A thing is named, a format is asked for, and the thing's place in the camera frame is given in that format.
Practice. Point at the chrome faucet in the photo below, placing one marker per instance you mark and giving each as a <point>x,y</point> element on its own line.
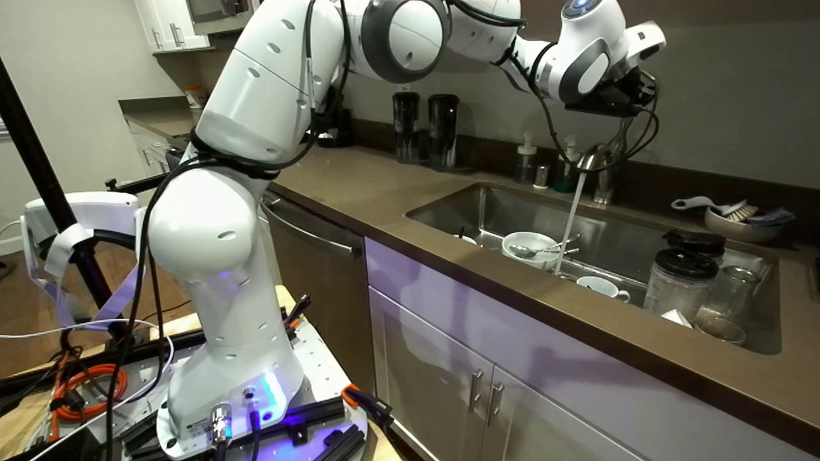
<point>604,184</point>

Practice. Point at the clear soap dispenser white pump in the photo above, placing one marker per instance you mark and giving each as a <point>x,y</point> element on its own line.
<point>525,162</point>

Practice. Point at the clear drinking glass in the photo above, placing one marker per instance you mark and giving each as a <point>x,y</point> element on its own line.
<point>725,307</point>

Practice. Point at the stainless steel sink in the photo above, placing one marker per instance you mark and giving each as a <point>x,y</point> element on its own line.
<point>512,207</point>

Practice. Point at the small metal cup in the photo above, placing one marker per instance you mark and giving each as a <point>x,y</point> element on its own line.
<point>542,178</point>

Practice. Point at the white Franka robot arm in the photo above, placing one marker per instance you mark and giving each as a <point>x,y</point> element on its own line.
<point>212,257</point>

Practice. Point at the white upper cabinets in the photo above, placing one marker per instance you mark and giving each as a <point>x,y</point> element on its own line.
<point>170,21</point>

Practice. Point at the green soap dispenser white pump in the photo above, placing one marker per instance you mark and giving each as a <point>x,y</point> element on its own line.
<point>567,175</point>

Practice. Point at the stainless dishwasher front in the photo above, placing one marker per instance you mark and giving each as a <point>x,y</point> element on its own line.
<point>316,283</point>

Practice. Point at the white bowl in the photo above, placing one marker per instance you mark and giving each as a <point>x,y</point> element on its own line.
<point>529,247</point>

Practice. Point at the glass jar black lid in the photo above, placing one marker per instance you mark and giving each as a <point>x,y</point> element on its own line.
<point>680,289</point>

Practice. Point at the bowl with utensils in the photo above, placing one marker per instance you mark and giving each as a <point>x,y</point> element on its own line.
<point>738,224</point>

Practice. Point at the robot mounting table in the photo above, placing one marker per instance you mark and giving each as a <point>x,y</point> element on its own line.
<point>329,367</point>

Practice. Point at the white lower cabinet door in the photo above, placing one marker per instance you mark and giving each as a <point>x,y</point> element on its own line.
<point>547,426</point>
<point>419,373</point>

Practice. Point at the black tumbler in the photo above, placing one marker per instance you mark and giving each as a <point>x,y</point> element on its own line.
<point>405,129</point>
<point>444,131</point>

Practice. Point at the white mug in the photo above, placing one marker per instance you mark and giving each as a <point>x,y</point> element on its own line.
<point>597,285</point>

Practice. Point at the black pole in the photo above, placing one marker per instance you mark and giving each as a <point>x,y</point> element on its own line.
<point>34,162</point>

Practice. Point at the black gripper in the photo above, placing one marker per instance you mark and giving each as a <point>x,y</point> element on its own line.
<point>604,97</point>

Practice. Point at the black clamp orange tip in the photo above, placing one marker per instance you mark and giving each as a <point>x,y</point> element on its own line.
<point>367,404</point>

